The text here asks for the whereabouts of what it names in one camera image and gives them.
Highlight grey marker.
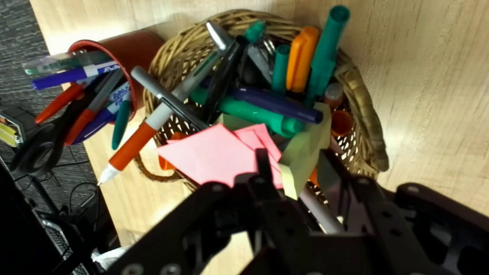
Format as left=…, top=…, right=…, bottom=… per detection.
left=128, top=64, right=211, bottom=133

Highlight orange and white marker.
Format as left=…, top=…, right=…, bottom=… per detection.
left=96, top=75, right=230, bottom=187

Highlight green marker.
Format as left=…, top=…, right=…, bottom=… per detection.
left=217, top=97, right=307, bottom=139

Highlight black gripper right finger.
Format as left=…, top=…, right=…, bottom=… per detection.
left=316, top=148, right=489, bottom=275

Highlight red mug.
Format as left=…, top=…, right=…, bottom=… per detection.
left=67, top=31, right=168, bottom=112

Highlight red marker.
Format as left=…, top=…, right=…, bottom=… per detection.
left=62, top=71, right=127, bottom=148

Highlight dark blue marker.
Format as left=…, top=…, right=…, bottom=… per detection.
left=230, top=86, right=325, bottom=126

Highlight creased pink sticky note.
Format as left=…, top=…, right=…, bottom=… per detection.
left=156, top=123, right=285, bottom=191

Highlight yellow-green sticky notes pad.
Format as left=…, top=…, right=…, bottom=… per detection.
left=276, top=101, right=333, bottom=202

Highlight blue and white marker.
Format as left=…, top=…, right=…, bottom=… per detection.
left=30, top=60, right=122, bottom=93

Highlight teal pen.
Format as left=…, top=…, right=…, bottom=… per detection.
left=110, top=98, right=133, bottom=153

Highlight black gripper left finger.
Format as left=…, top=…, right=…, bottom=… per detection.
left=104, top=147, right=319, bottom=275

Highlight black handled scissors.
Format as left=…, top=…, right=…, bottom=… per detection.
left=7, top=75, right=105, bottom=176

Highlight wooden table with black legs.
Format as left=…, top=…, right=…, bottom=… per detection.
left=29, top=0, right=489, bottom=275

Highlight wicker basket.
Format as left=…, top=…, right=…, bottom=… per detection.
left=140, top=8, right=391, bottom=191

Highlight large teal marker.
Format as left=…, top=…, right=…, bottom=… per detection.
left=304, top=3, right=353, bottom=104

